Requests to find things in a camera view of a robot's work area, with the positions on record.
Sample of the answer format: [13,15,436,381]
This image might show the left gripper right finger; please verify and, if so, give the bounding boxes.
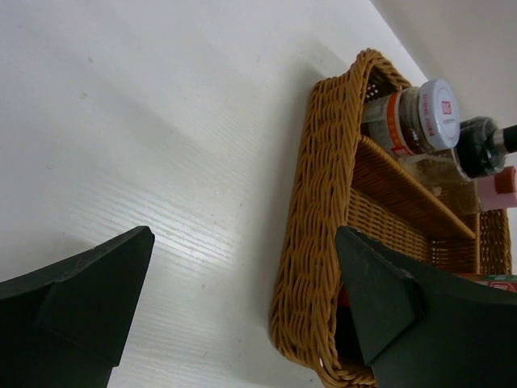
[335,226,516,387]

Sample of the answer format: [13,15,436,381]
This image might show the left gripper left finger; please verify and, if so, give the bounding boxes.
[1,226,154,387]

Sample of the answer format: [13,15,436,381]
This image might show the pink-lid spice jar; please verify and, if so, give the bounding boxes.
[475,166,516,212]

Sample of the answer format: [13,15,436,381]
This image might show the black-cap glass bottle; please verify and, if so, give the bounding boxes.
[401,116,516,216]

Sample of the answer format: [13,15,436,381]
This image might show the white-lid red-label spice jar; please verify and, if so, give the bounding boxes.
[361,78,460,159]

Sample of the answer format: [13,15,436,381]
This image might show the brown wicker divided tray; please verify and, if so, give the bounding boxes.
[269,48,512,387]

